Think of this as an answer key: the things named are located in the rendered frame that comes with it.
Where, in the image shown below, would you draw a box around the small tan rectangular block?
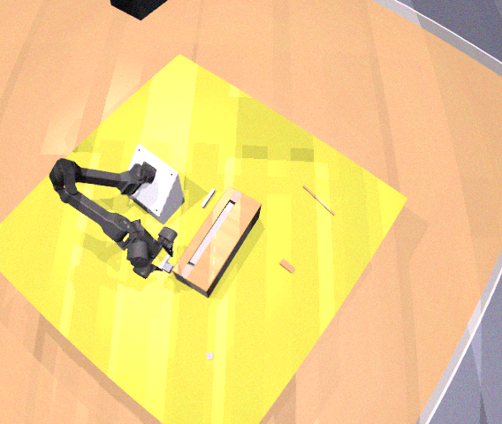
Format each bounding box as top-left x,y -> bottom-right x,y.
279,259 -> 295,273

